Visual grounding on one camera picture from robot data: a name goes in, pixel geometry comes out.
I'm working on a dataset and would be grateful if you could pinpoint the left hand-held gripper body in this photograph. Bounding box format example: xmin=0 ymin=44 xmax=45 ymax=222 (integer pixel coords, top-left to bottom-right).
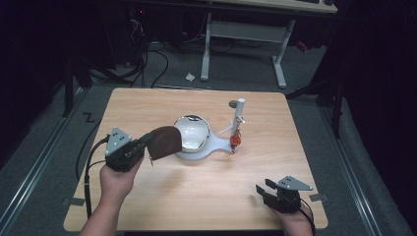
xmin=103 ymin=126 xmax=148 ymax=174

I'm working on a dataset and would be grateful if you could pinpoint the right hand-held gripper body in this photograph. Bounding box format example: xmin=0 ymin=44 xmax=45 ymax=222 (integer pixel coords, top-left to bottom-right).
xmin=262 ymin=175 xmax=314 ymax=214

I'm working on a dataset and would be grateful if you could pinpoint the brown leather zip pouch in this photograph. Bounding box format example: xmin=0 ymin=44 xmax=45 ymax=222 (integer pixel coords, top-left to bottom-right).
xmin=146 ymin=125 xmax=183 ymax=162

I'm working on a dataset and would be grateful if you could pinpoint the silver metal bowl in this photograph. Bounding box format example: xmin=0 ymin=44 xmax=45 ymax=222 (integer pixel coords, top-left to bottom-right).
xmin=172 ymin=114 xmax=211 ymax=154

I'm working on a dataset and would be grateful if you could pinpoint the person's right hand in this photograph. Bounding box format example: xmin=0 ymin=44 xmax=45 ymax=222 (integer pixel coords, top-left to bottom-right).
xmin=268 ymin=203 xmax=317 ymax=236

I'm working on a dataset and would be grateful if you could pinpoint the person's left hand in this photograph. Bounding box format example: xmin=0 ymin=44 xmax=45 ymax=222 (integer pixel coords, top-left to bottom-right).
xmin=98 ymin=156 xmax=146 ymax=205

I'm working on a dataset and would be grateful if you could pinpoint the white stand with pole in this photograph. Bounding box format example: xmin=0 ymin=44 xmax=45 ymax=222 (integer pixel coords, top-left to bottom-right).
xmin=174 ymin=97 xmax=247 ymax=161

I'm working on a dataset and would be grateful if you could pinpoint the black metal stand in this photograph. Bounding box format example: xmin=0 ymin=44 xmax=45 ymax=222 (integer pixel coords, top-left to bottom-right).
xmin=62 ymin=57 xmax=94 ymax=118
xmin=284 ymin=74 xmax=346 ymax=140

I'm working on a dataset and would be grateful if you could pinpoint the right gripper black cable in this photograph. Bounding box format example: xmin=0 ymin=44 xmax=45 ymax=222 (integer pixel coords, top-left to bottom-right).
xmin=298 ymin=197 xmax=318 ymax=236

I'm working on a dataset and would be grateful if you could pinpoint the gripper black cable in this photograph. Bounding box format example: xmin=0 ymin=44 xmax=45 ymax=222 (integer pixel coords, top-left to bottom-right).
xmin=83 ymin=135 xmax=111 ymax=220
xmin=298 ymin=197 xmax=318 ymax=236

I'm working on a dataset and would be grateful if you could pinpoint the thin black cable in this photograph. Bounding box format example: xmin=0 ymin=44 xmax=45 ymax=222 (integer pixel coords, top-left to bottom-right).
xmin=75 ymin=120 xmax=101 ymax=182

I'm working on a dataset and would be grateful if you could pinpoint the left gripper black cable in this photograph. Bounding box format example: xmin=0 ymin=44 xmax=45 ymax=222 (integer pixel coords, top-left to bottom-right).
xmin=83 ymin=135 xmax=111 ymax=220

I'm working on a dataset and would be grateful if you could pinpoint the red keychain charm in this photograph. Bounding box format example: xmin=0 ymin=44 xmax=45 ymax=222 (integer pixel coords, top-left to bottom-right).
xmin=229 ymin=127 xmax=243 ymax=153

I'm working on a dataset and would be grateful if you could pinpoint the metal floor rail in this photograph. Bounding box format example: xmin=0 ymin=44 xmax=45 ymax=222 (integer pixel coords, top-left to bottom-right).
xmin=319 ymin=105 xmax=384 ymax=236
xmin=0 ymin=87 xmax=85 ymax=230

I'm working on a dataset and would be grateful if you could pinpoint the black floor cable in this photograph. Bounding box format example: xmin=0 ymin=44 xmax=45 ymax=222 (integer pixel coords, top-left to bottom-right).
xmin=149 ymin=48 xmax=170 ymax=89

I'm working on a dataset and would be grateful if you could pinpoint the white frame desk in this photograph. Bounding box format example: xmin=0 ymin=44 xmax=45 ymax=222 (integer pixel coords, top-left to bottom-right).
xmin=196 ymin=0 xmax=339 ymax=90

